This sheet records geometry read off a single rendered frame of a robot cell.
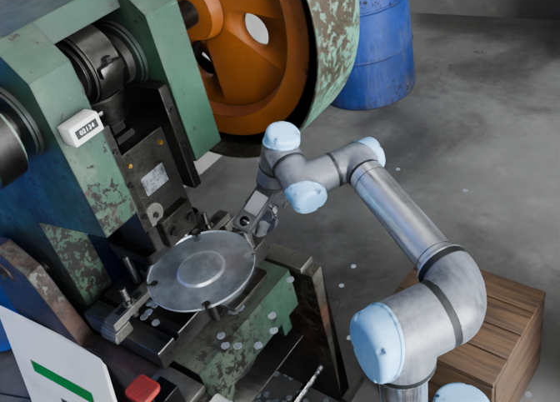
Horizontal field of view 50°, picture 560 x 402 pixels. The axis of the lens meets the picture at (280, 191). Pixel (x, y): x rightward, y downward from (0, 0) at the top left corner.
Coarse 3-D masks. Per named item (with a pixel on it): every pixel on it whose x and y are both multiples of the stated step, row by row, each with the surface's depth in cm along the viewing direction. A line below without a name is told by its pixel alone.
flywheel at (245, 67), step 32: (192, 0) 146; (224, 0) 145; (256, 0) 139; (288, 0) 129; (192, 32) 153; (224, 32) 151; (288, 32) 134; (224, 64) 159; (256, 64) 152; (288, 64) 140; (224, 96) 167; (256, 96) 159; (288, 96) 147; (224, 128) 170; (256, 128) 162
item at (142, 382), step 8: (144, 376) 135; (136, 384) 133; (144, 384) 133; (152, 384) 132; (128, 392) 132; (136, 392) 132; (144, 392) 131; (152, 392) 131; (136, 400) 130; (144, 400) 130
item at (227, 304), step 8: (256, 272) 151; (264, 272) 150; (248, 280) 149; (256, 280) 149; (264, 280) 149; (248, 288) 147; (256, 288) 147; (232, 296) 146; (240, 296) 145; (248, 296) 145; (208, 304) 154; (224, 304) 144; (232, 304) 144; (240, 304) 143; (216, 312) 156; (224, 312) 159; (216, 320) 158
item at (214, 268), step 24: (192, 240) 166; (216, 240) 164; (240, 240) 162; (168, 264) 160; (192, 264) 157; (216, 264) 155; (240, 264) 154; (168, 288) 153; (192, 288) 151; (216, 288) 149; (240, 288) 147
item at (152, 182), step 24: (120, 144) 136; (144, 144) 137; (144, 168) 138; (168, 168) 144; (144, 192) 140; (168, 192) 146; (168, 216) 144; (192, 216) 149; (144, 240) 147; (168, 240) 146
